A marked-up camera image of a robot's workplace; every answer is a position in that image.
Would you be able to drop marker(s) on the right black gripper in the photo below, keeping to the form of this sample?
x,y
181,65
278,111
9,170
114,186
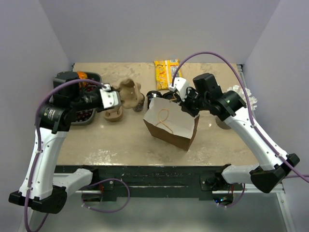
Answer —
x,y
186,107

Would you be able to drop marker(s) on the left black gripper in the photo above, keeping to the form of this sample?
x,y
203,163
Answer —
x,y
98,92

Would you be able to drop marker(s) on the brown paper bag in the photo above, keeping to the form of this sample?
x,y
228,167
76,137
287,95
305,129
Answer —
x,y
166,121

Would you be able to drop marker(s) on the cardboard cup carrier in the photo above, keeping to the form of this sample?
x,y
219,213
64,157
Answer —
x,y
130,93
113,115

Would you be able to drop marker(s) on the dark coffee cup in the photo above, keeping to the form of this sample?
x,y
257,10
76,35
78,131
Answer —
x,y
152,94
140,105

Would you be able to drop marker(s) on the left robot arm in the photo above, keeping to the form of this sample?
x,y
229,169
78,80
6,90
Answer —
x,y
53,120

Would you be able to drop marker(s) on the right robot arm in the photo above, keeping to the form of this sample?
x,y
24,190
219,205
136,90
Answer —
x,y
274,164

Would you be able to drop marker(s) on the purple grapes bunch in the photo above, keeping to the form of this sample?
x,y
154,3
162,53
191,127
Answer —
x,y
85,117

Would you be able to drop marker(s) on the black fruit tray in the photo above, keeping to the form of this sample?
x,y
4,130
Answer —
x,y
91,76

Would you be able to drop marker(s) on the orange toy pineapple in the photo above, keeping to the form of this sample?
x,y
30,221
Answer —
x,y
82,75

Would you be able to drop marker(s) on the grey straw holder cup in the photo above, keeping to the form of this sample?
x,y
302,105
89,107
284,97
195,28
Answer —
x,y
221,124

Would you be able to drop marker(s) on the yellow snack bag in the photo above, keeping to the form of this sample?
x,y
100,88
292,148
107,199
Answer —
x,y
164,71

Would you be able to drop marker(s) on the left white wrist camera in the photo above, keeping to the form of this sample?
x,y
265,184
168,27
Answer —
x,y
110,97

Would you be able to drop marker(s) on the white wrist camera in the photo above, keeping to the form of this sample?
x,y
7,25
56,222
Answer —
x,y
180,86
110,97

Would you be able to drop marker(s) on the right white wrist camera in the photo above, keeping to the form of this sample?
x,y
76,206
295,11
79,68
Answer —
x,y
180,86

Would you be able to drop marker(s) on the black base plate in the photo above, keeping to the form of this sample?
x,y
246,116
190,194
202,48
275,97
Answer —
x,y
199,182

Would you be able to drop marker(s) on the aluminium frame rail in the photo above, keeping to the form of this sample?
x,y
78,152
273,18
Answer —
x,y
280,188

